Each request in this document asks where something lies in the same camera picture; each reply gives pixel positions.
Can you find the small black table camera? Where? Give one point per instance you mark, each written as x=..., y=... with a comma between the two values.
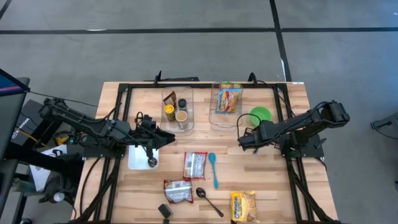
x=165, y=211

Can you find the red ramen noodle packet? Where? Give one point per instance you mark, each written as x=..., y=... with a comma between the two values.
x=195, y=165
x=178, y=191

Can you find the brown snack pouch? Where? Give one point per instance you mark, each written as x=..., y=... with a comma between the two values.
x=170, y=98

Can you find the black box white lettering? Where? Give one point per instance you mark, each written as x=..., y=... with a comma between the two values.
x=28, y=118

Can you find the white round bottle cap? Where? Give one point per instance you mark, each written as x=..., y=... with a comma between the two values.
x=59, y=197

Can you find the yellow lid jar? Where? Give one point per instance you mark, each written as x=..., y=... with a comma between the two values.
x=169, y=111

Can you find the black lid spice jar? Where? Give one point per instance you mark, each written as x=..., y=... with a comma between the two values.
x=182, y=103

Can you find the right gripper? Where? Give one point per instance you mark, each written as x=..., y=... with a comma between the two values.
x=259, y=137

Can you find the black clamp bracket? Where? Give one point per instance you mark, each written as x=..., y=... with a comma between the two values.
x=253, y=77
x=174, y=79

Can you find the white paper sheet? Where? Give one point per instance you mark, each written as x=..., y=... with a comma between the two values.
x=40, y=177

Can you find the dark computer monitor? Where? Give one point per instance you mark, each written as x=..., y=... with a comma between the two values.
x=12, y=118

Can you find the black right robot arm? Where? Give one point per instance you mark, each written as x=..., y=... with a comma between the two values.
x=298, y=123

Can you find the green plastic bowl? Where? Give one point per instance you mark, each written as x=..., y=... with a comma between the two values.
x=262, y=113

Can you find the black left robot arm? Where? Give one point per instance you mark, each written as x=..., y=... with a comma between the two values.
x=77, y=119

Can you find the lime chili shrimp ramen packet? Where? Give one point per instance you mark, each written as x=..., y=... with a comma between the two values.
x=230, y=85

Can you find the black metal rig frame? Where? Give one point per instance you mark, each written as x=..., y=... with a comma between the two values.
x=202, y=84

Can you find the clear plastic bin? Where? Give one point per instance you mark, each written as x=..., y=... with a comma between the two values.
x=189, y=102
x=225, y=119

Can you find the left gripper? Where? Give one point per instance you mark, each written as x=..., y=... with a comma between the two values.
x=147, y=133

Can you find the yellow ramen noodle packet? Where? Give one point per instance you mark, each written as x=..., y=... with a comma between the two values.
x=244, y=206

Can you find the black spoon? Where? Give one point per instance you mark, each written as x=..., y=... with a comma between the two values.
x=202, y=193
x=152, y=161

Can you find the white rectangular tray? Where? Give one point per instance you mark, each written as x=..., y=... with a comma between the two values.
x=138, y=158

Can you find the teal plastic spoon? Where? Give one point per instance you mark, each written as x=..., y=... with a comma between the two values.
x=213, y=168

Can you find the blue beef ramen packet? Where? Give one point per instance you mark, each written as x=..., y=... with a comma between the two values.
x=228, y=100

